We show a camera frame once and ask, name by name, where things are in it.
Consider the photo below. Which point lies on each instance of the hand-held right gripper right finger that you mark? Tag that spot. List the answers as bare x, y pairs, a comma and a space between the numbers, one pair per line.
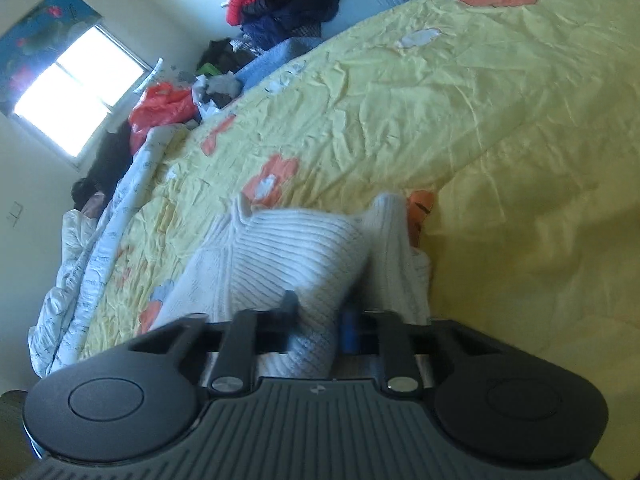
350, 332

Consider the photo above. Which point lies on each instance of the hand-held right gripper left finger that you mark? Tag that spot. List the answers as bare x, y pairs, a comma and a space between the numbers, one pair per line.
245, 345

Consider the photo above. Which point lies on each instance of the white knit sweater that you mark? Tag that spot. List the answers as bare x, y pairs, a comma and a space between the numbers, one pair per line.
300, 255

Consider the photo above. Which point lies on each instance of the dark clothes pile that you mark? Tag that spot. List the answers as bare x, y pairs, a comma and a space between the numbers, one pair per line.
290, 17

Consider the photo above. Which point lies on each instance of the white printed quilt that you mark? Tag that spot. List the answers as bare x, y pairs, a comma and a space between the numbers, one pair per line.
95, 255

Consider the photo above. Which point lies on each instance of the yellow floral bedsheet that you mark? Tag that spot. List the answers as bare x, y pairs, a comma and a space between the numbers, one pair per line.
450, 125

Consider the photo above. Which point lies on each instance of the black cloth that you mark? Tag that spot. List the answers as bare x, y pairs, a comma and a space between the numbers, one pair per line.
107, 160

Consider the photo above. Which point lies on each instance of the red plastic bag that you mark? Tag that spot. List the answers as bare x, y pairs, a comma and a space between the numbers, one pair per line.
160, 110

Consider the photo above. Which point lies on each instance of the blue blanket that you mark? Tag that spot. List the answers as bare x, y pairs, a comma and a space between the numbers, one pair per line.
275, 62

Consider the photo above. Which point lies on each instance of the bright window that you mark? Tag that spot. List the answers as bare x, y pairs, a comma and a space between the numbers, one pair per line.
82, 97

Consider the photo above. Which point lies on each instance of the blue floral curtain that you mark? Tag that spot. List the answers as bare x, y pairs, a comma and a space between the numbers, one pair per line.
35, 30

